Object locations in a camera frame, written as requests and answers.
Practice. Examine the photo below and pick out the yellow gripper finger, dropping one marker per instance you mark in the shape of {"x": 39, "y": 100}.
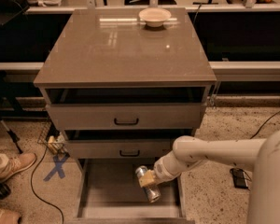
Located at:
{"x": 147, "y": 179}

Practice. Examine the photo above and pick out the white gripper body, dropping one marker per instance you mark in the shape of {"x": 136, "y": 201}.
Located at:
{"x": 162, "y": 169}

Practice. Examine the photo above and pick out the silver blue redbull can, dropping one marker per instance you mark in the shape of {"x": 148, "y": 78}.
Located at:
{"x": 152, "y": 192}

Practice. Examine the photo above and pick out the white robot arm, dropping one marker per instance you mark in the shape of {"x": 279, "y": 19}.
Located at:
{"x": 261, "y": 157}

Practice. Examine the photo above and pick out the bottom grey drawer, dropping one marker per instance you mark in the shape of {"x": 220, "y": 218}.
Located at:
{"x": 109, "y": 193}

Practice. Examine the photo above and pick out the grey drawer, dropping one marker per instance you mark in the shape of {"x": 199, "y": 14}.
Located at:
{"x": 109, "y": 193}
{"x": 107, "y": 149}
{"x": 124, "y": 117}

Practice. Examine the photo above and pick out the middle grey drawer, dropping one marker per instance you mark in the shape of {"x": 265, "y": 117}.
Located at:
{"x": 107, "y": 149}

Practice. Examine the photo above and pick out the grey drawer cabinet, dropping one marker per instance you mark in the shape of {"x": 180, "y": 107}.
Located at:
{"x": 111, "y": 57}

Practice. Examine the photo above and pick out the top grey drawer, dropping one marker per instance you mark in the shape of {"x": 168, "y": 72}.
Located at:
{"x": 124, "y": 117}

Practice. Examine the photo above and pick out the black power adapter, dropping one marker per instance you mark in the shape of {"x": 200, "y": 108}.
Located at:
{"x": 238, "y": 177}

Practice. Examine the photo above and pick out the blue tape cross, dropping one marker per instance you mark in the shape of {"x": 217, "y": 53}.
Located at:
{"x": 59, "y": 161}

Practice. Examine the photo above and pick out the black tripod leg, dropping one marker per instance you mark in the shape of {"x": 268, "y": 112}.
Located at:
{"x": 15, "y": 139}

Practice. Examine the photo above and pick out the tan shoe upper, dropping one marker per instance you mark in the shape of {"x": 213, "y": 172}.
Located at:
{"x": 11, "y": 166}

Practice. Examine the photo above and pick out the tan shoe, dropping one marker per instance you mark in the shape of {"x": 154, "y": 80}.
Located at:
{"x": 9, "y": 217}
{"x": 11, "y": 166}

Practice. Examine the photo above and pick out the white ceramic bowl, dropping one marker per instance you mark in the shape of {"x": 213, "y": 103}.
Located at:
{"x": 154, "y": 16}

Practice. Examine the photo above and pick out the tan shoe lower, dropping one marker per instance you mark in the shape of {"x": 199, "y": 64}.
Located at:
{"x": 9, "y": 217}

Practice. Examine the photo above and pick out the wire basket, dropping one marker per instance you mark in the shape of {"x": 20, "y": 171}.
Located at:
{"x": 51, "y": 138}

